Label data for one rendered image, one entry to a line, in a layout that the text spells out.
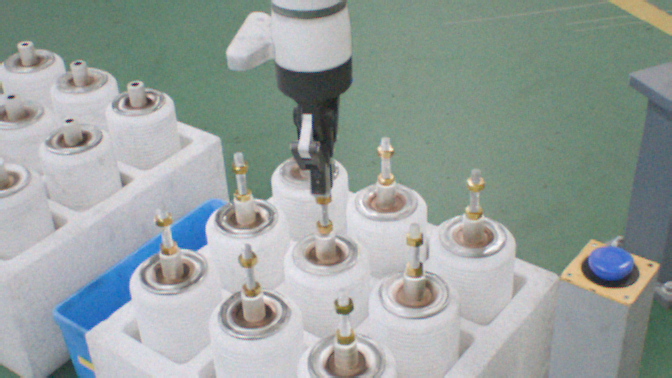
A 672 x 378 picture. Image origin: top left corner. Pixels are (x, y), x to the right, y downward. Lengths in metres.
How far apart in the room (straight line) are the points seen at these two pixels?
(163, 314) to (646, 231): 0.70
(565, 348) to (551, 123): 0.85
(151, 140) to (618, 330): 0.71
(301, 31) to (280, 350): 0.32
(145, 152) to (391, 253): 0.43
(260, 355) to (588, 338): 0.32
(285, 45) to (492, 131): 0.91
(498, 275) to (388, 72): 0.95
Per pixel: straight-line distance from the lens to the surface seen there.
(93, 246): 1.28
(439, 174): 1.61
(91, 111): 1.42
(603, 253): 0.93
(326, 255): 1.02
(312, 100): 0.88
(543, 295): 1.10
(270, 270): 1.09
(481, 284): 1.04
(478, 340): 1.04
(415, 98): 1.83
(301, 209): 1.14
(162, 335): 1.04
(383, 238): 1.08
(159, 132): 1.34
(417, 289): 0.96
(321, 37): 0.85
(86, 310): 1.27
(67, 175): 1.28
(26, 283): 1.23
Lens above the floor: 0.90
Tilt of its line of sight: 35 degrees down
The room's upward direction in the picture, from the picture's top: 3 degrees counter-clockwise
